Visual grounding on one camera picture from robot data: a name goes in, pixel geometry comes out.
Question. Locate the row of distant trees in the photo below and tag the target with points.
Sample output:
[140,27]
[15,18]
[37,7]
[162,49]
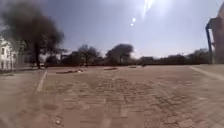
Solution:
[120,55]

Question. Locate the pale kerb line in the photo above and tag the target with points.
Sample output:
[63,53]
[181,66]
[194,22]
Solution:
[41,81]

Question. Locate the large dark tree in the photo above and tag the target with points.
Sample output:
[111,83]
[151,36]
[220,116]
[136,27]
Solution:
[36,30]

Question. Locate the white building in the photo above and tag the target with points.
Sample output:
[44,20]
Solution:
[5,53]

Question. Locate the brown brick paved ground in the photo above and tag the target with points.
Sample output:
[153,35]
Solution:
[126,96]

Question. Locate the low planting bed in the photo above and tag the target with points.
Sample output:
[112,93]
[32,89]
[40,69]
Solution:
[110,68]
[69,71]

